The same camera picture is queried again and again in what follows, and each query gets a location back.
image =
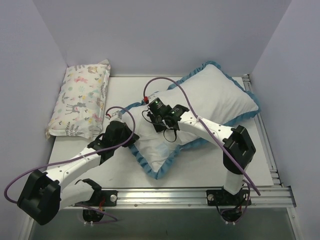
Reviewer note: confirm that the blue white plush pillowcase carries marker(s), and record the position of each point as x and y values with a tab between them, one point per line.
213	95

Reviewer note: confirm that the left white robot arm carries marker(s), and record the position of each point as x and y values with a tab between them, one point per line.
46	193

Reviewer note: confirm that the right aluminium side rail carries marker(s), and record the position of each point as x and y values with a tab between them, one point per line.
268	151

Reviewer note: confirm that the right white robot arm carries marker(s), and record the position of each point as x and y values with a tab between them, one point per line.
236	143

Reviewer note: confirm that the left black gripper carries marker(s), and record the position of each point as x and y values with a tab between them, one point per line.
122	128

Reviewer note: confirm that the animal print white pillow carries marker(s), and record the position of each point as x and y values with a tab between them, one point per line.
80	106

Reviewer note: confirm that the aluminium mounting rail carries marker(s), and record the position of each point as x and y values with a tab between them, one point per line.
270	197

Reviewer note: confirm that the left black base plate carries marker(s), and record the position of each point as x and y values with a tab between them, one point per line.
105	198

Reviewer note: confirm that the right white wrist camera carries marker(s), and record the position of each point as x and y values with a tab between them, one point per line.
148	99

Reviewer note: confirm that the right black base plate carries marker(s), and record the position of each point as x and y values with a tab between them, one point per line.
221	198

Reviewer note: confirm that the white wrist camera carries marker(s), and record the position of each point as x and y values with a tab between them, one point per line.
116	116
148	99

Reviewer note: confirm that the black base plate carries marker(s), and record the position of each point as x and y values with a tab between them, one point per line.
105	198
221	198

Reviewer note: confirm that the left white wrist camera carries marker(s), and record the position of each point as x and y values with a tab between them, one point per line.
116	116

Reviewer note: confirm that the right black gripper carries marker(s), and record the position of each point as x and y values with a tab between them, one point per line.
155	117

